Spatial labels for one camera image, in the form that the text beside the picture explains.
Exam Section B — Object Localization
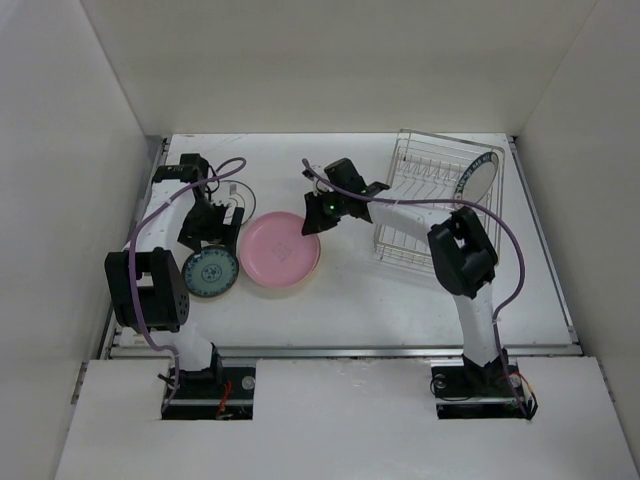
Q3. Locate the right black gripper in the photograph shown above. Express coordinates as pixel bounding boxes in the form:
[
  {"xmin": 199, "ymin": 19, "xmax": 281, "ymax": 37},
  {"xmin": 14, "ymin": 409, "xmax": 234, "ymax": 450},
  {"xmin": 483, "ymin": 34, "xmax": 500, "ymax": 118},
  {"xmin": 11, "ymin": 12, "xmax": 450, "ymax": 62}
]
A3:
[{"xmin": 302, "ymin": 187, "xmax": 348, "ymax": 234}]

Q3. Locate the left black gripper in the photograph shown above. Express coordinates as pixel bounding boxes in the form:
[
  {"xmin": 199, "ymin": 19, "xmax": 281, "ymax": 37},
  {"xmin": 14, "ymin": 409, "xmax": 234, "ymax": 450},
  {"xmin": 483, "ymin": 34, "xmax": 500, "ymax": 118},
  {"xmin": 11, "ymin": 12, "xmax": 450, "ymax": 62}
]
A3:
[{"xmin": 180, "ymin": 198, "xmax": 243, "ymax": 257}]

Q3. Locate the pink plate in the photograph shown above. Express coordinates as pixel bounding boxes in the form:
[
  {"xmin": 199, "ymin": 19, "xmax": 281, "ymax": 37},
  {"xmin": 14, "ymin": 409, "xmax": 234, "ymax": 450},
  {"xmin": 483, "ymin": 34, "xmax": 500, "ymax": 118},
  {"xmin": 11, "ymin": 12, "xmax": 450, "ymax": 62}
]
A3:
[{"xmin": 239, "ymin": 211, "xmax": 321, "ymax": 289}]

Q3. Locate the cream white bear plate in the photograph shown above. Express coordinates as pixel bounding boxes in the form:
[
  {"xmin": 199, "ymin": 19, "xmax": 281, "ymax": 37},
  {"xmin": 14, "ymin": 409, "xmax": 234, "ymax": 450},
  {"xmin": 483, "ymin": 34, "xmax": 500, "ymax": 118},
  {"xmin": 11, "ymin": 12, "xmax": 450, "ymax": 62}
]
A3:
[{"xmin": 300, "ymin": 250, "xmax": 321, "ymax": 281}]

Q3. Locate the blue floral plate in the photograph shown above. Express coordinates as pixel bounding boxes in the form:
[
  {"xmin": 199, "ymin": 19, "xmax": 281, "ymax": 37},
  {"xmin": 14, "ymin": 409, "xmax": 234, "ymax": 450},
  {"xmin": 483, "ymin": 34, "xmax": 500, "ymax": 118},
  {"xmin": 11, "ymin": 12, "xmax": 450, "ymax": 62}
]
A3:
[{"xmin": 182, "ymin": 246, "xmax": 239, "ymax": 299}]

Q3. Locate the chrome wire dish rack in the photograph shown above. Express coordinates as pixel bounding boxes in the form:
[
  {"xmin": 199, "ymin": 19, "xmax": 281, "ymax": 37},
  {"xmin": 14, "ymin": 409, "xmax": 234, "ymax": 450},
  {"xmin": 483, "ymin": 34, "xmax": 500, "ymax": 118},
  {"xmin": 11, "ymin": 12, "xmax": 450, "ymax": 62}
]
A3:
[{"xmin": 372, "ymin": 129, "xmax": 510, "ymax": 269}]

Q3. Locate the white plate dark lettered rim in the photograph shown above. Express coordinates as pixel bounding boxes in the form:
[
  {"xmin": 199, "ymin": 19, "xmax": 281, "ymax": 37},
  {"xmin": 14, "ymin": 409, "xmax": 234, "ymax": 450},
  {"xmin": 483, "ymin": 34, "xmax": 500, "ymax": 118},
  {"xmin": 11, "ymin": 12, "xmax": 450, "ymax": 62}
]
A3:
[{"xmin": 454, "ymin": 151, "xmax": 499, "ymax": 203}]

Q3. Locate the white plate green rim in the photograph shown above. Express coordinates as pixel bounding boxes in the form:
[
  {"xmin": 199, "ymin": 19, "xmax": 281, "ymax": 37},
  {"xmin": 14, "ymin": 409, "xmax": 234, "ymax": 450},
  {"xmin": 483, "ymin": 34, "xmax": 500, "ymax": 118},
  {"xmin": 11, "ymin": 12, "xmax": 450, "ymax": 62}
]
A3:
[{"xmin": 211, "ymin": 180, "xmax": 257, "ymax": 216}]

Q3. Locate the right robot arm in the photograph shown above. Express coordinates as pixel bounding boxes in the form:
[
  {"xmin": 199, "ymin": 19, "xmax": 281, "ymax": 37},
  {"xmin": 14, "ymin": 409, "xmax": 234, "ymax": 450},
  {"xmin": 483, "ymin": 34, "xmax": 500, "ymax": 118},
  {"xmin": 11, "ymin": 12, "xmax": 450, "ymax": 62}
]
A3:
[{"xmin": 301, "ymin": 158, "xmax": 503, "ymax": 394}]

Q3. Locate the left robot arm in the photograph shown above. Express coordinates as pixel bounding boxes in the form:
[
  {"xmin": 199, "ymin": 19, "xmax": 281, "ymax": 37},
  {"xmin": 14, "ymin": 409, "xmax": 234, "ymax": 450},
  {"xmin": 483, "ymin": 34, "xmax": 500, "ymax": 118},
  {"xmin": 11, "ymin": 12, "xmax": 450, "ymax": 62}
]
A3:
[{"xmin": 104, "ymin": 153, "xmax": 245, "ymax": 397}]

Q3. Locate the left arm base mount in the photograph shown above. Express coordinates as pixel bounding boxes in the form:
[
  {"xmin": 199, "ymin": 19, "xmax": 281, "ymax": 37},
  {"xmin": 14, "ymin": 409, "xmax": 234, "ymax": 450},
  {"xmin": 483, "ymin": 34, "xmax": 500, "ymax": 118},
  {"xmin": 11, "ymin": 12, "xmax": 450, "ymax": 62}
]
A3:
[{"xmin": 161, "ymin": 366, "xmax": 256, "ymax": 421}]

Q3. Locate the aluminium front rail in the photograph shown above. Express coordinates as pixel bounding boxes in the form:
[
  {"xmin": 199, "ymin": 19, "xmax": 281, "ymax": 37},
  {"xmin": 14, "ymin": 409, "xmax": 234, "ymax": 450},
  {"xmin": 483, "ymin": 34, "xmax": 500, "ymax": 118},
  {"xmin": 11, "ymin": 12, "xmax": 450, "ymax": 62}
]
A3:
[{"xmin": 107, "ymin": 342, "xmax": 584, "ymax": 362}]

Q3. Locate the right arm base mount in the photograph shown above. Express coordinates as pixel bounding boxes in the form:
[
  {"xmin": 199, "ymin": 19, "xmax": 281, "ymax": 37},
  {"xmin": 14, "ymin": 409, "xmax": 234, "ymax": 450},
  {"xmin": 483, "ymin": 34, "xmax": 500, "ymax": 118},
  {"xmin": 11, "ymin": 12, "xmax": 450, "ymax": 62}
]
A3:
[{"xmin": 430, "ymin": 364, "xmax": 539, "ymax": 420}]

